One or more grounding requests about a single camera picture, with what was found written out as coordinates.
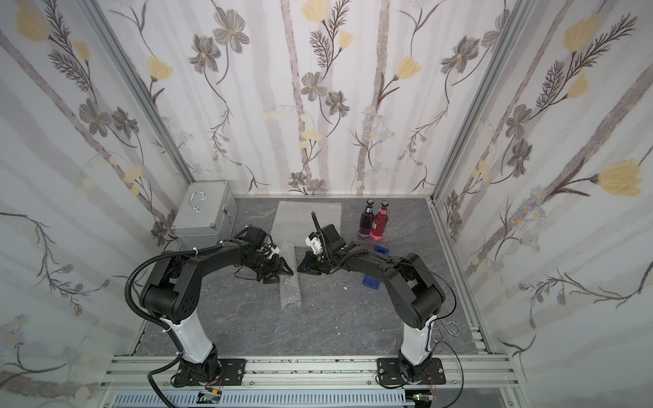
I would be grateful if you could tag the bubble wrap sheet stack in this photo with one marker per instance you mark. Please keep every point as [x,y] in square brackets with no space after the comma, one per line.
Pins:
[293,222]

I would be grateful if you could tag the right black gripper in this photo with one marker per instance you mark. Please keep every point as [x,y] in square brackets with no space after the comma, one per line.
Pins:
[316,260]

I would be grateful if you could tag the pink red bottle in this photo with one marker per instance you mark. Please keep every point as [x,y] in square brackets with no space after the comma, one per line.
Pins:
[380,222]

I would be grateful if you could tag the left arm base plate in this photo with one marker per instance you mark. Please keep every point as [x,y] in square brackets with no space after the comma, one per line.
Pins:
[226,372]

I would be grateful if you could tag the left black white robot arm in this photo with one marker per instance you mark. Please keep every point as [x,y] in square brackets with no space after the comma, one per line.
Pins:
[172,292]

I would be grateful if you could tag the blue tape dispenser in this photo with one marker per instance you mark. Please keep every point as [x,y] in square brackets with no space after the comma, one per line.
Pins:
[369,281]

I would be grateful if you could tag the metal tongs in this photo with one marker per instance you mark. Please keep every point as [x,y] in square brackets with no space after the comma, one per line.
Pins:
[443,325]

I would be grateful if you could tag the grey metal case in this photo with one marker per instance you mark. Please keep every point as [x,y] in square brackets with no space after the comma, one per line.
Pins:
[206,215]

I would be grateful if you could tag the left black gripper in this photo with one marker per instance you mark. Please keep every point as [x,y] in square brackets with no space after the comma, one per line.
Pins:
[270,263]

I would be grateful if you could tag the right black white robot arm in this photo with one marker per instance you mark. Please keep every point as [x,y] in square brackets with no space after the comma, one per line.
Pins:
[414,293]

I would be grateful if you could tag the dark purple bottle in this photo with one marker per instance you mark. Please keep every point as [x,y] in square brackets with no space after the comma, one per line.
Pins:
[366,220]

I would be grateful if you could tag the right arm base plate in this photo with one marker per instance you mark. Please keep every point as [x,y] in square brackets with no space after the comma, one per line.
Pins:
[394,372]

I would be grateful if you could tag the single bubble wrap sheet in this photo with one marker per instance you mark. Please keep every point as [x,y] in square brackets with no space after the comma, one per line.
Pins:
[290,294]

